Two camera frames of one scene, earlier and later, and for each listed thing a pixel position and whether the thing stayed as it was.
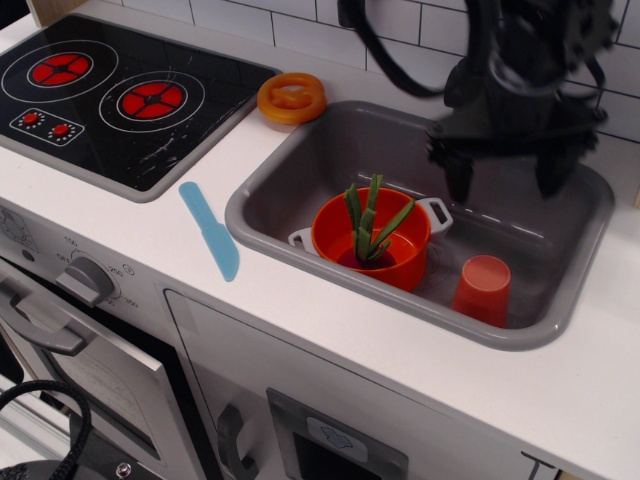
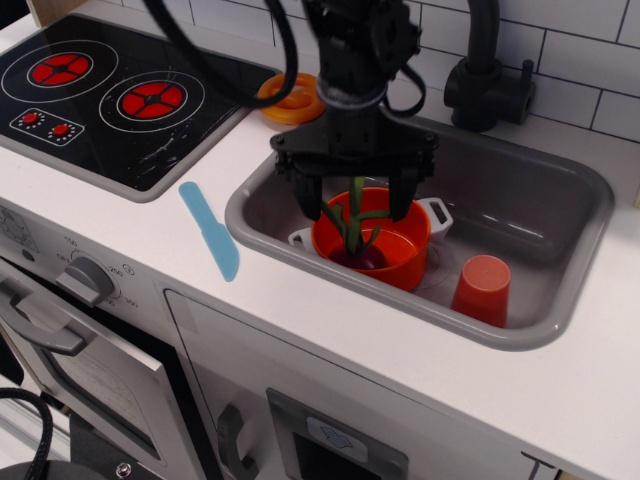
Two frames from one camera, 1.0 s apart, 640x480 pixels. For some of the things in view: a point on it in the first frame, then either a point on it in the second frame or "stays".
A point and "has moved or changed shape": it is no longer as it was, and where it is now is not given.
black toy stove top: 118,109 stays
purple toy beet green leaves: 362,220 has moved or changed shape
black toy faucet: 467,82 stays
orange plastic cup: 483,289 stays
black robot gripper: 512,111 to 356,137
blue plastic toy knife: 216,234 stays
